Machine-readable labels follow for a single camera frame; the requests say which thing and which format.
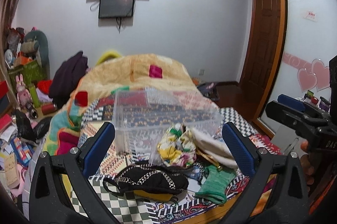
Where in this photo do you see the pink bunny doll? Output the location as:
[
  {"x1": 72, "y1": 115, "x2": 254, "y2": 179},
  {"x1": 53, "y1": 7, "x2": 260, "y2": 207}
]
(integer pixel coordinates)
[{"x1": 15, "y1": 74, "x2": 32, "y2": 108}]

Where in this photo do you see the floral scrunchie cloth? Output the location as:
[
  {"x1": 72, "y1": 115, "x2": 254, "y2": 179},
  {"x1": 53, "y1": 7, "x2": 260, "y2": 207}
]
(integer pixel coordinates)
[{"x1": 156, "y1": 123, "x2": 197, "y2": 169}]

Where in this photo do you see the small black wall monitor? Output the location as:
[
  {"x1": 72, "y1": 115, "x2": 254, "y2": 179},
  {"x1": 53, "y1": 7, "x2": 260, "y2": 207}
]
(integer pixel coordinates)
[{"x1": 98, "y1": 0, "x2": 135, "y2": 19}]

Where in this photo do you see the red thermos bottle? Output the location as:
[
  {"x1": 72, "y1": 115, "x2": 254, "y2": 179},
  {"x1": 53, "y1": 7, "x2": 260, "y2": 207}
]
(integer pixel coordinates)
[{"x1": 41, "y1": 103, "x2": 58, "y2": 115}]

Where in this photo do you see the clear plastic storage box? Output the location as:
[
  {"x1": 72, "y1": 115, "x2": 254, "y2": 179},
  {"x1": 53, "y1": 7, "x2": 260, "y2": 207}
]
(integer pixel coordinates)
[{"x1": 112, "y1": 88, "x2": 222, "y2": 161}]

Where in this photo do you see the yellow sponge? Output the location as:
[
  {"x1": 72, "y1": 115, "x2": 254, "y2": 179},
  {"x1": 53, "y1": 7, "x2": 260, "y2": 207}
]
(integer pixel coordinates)
[{"x1": 133, "y1": 190, "x2": 173, "y2": 202}]

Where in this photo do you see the green knitted cloth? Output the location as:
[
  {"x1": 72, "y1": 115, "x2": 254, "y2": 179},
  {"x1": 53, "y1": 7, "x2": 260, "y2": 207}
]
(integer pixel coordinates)
[{"x1": 195, "y1": 165, "x2": 237, "y2": 205}]

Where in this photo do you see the patterned bed sheet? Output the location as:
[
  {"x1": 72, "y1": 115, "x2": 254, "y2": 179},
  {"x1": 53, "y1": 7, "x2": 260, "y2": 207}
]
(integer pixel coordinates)
[{"x1": 69, "y1": 90, "x2": 280, "y2": 223}]

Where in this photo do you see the green cardboard box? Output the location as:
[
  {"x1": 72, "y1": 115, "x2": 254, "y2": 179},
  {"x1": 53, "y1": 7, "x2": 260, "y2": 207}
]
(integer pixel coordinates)
[{"x1": 8, "y1": 60, "x2": 47, "y2": 91}]

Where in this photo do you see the brown wooden door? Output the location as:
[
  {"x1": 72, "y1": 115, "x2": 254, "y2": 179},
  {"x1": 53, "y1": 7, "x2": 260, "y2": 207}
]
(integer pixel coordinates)
[{"x1": 241, "y1": 0, "x2": 281, "y2": 104}]

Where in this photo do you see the colourful patchwork blanket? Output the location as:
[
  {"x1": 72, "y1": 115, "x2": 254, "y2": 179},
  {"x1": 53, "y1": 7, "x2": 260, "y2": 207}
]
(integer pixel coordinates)
[{"x1": 42, "y1": 54, "x2": 197, "y2": 156}]

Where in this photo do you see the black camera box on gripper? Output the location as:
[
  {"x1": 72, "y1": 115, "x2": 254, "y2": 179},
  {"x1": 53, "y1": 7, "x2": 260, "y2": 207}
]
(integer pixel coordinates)
[{"x1": 328, "y1": 56, "x2": 337, "y2": 97}]

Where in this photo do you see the grey green plush toy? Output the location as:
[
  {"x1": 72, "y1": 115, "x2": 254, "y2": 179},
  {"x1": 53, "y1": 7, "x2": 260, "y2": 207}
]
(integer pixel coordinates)
[{"x1": 21, "y1": 30, "x2": 49, "y2": 67}]

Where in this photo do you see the green bottle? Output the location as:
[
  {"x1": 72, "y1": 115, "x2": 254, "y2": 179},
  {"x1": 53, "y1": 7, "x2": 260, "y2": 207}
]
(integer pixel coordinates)
[{"x1": 28, "y1": 83, "x2": 41, "y2": 108}]

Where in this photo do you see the yellow green plush item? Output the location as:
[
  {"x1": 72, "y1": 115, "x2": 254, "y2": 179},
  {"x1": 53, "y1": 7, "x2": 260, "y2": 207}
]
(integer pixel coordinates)
[{"x1": 96, "y1": 50, "x2": 122, "y2": 66}]

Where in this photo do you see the black plastic bag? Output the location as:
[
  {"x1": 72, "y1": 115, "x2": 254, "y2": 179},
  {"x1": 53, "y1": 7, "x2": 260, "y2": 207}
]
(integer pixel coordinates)
[{"x1": 14, "y1": 110, "x2": 52, "y2": 144}]

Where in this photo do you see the dark purple garment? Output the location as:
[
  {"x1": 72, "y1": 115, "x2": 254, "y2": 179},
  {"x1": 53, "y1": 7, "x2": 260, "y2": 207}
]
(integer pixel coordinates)
[{"x1": 49, "y1": 51, "x2": 88, "y2": 109}]

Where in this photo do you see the wall power socket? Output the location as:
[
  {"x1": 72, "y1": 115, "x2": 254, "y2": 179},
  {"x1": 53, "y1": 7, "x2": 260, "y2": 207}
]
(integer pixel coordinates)
[{"x1": 198, "y1": 69, "x2": 205, "y2": 76}]

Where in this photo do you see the cream white plush cloth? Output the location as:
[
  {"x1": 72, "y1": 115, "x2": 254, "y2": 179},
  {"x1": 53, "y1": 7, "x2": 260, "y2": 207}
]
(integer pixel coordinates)
[{"x1": 190, "y1": 128, "x2": 238, "y2": 170}]

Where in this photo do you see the black patterned fabric bag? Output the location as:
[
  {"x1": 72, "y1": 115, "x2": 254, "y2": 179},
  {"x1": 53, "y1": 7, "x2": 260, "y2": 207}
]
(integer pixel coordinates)
[{"x1": 103, "y1": 161, "x2": 189, "y2": 196}]

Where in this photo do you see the person's right hand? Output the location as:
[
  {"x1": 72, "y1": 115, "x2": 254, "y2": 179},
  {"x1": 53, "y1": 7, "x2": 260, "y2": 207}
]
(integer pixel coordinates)
[{"x1": 300, "y1": 140, "x2": 322, "y2": 191}]

